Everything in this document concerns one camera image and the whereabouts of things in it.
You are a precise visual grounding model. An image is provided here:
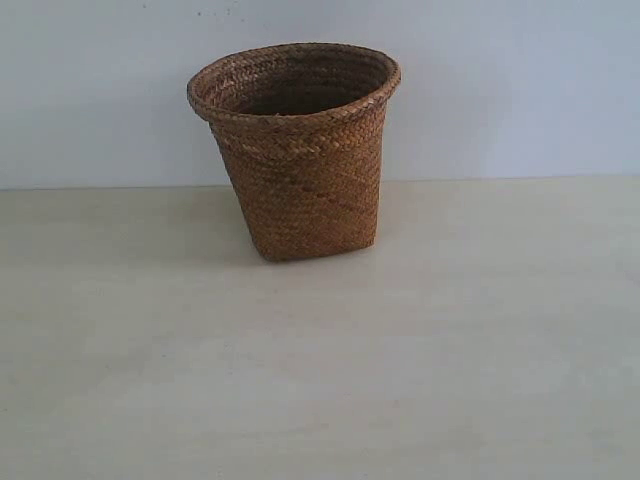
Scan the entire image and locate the brown woven wicker basket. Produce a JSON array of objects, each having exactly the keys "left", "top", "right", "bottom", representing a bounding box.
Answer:
[{"left": 186, "top": 43, "right": 401, "bottom": 261}]

